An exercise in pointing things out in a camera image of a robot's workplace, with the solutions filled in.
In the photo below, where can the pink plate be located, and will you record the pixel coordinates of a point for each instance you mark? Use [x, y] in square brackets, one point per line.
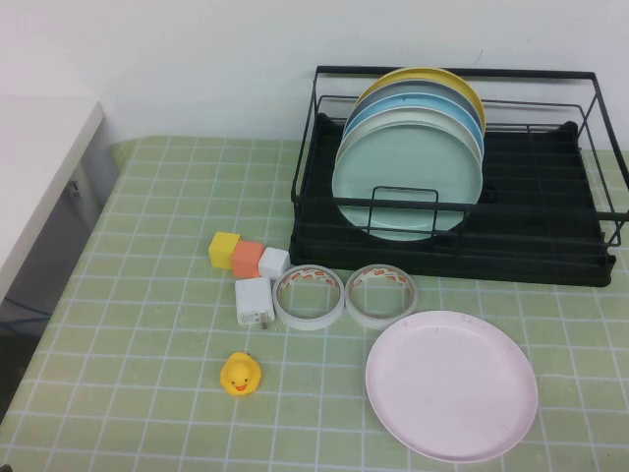
[452, 388]

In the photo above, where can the mint green plate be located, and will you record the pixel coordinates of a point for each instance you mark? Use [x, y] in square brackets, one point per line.
[403, 167]

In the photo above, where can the grey plate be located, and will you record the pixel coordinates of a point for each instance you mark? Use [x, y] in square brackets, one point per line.
[378, 93]

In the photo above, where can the blue plate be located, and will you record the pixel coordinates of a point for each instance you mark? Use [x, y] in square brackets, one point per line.
[417, 100]

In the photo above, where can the yellow plate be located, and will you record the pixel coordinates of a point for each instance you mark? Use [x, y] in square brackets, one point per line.
[467, 91]

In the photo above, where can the white cube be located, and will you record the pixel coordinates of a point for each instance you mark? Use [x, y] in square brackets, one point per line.
[273, 263]

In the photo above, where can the orange cube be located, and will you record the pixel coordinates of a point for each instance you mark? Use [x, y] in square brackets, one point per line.
[247, 258]

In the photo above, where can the white tape roll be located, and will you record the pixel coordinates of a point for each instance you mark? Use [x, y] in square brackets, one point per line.
[378, 322]
[304, 322]

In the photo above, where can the white charger plug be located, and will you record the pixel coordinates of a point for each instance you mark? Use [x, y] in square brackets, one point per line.
[251, 300]

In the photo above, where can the yellow cube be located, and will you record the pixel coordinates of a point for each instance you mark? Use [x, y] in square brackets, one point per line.
[222, 248]

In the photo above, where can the yellow rubber duck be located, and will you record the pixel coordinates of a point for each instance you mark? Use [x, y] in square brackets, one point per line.
[239, 373]

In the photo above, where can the small metal cabinet latch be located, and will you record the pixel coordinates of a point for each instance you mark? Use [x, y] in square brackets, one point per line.
[74, 189]

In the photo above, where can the white side cabinet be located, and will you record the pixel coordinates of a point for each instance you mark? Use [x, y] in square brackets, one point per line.
[39, 162]

